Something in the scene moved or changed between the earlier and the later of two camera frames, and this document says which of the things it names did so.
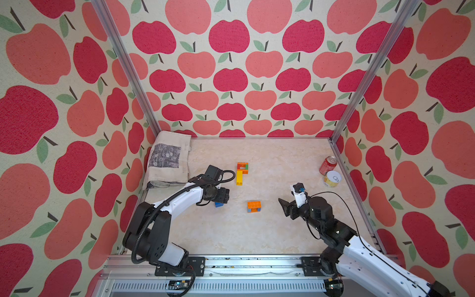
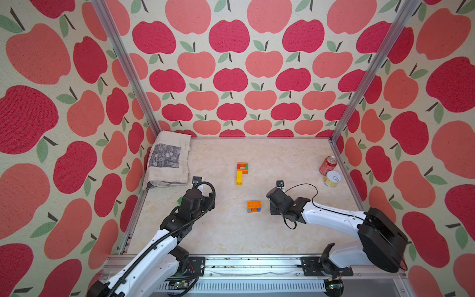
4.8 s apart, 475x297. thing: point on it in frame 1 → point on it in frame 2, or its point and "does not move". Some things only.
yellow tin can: (332, 178) does not move
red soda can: (329, 164) does not move
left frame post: (102, 9) does not move
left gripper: (224, 195) → (208, 201)
